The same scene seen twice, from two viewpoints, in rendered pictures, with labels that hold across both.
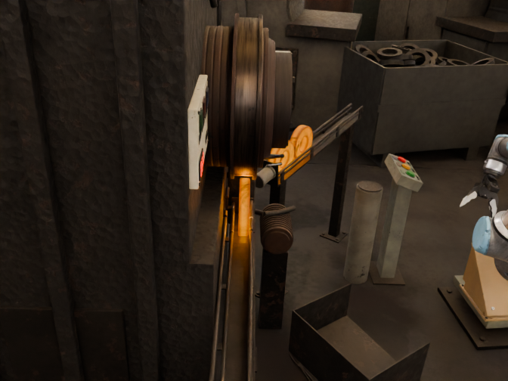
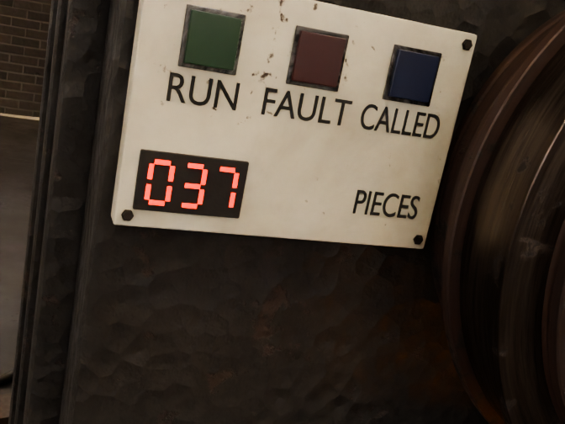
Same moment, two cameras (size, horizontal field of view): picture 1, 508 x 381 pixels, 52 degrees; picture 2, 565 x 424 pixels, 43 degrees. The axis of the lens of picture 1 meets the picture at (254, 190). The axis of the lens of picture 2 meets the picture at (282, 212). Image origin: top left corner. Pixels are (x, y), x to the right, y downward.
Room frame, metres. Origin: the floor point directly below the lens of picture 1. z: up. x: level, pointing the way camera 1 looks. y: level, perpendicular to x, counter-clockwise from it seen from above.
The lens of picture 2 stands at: (0.92, -0.38, 1.22)
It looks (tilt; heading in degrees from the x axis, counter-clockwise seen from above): 15 degrees down; 70
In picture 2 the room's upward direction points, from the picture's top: 11 degrees clockwise
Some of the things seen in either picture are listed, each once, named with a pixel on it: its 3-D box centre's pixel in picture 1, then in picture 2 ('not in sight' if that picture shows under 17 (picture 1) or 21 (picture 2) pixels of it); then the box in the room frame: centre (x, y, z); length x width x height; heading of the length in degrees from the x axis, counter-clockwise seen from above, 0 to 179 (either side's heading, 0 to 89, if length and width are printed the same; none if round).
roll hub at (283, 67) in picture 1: (280, 100); not in sight; (1.45, -0.07, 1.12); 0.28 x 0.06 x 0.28; 1
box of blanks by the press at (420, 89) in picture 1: (411, 97); not in sight; (3.93, -1.20, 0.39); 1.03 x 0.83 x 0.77; 106
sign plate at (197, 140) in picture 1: (199, 128); (299, 124); (1.11, 0.13, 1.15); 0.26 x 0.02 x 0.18; 1
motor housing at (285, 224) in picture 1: (273, 268); not in sight; (1.79, -0.10, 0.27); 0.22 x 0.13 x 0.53; 1
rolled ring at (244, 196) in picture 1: (243, 206); not in sight; (1.45, 0.03, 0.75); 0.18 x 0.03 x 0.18; 2
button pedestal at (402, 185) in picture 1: (394, 221); not in sight; (2.15, -0.69, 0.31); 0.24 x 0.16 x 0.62; 1
